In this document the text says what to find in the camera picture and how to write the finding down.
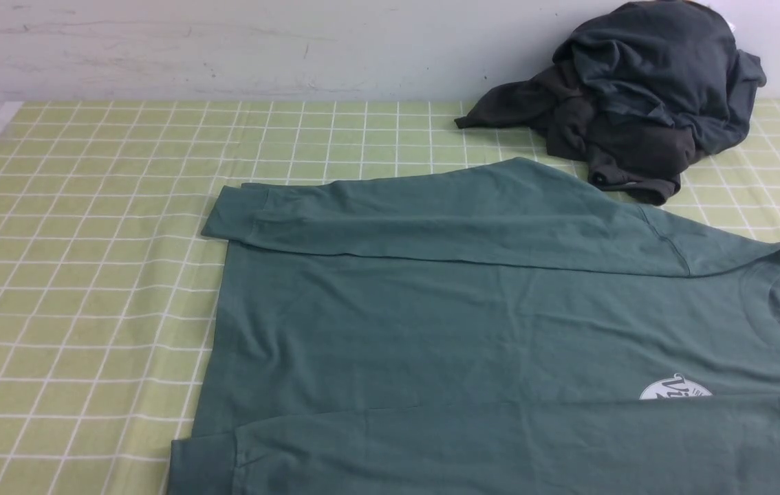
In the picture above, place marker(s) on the green long-sleeved shirt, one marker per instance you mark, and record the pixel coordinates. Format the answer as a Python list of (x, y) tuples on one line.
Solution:
[(502, 329)]

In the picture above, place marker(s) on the green checkered tablecloth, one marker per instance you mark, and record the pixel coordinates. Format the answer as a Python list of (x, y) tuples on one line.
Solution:
[(108, 288)]

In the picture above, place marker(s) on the dark grey clothes pile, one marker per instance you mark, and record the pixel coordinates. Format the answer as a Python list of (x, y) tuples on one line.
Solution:
[(638, 94)]

